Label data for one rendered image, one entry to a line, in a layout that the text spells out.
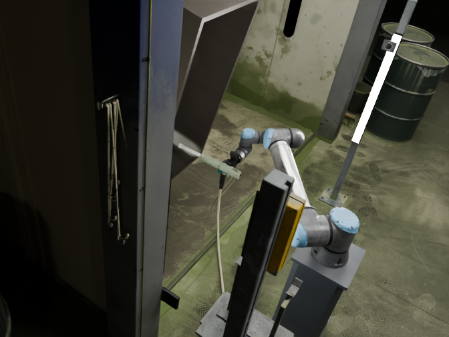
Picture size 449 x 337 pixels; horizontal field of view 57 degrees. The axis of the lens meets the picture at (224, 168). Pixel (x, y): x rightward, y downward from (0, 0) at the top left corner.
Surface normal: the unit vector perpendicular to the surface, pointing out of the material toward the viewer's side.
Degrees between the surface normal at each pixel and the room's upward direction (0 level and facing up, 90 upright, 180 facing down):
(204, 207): 0
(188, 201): 0
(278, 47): 90
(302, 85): 90
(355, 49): 90
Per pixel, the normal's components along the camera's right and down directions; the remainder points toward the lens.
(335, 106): -0.54, 0.46
